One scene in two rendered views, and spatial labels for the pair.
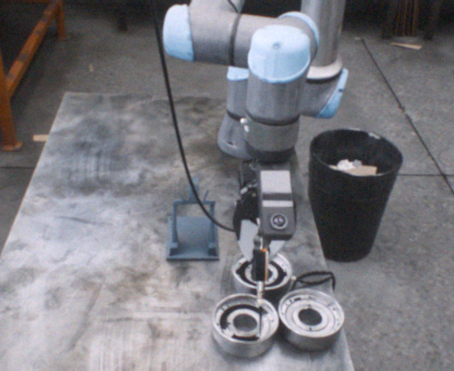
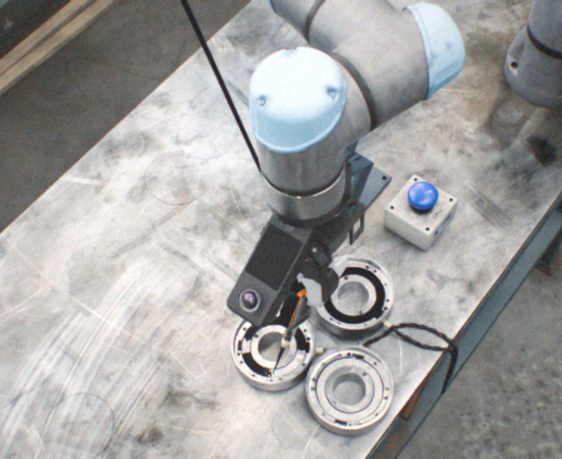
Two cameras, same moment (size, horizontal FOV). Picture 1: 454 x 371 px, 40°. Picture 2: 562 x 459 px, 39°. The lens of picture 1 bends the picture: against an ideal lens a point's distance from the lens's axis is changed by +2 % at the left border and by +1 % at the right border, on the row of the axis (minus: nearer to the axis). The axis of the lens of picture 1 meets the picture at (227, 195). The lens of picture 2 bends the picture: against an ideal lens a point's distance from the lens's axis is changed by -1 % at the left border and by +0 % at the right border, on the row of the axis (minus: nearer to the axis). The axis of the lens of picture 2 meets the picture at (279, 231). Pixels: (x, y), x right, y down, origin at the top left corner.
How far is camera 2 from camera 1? 61 cm
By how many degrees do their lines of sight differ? 40
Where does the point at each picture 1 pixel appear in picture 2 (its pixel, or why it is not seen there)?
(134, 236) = not seen: hidden behind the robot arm
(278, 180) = (282, 248)
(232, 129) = (523, 47)
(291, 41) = (285, 103)
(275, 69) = (260, 128)
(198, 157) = not seen: hidden behind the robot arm
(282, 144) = (288, 212)
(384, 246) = not seen: outside the picture
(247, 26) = (332, 12)
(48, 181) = (255, 21)
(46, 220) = (210, 80)
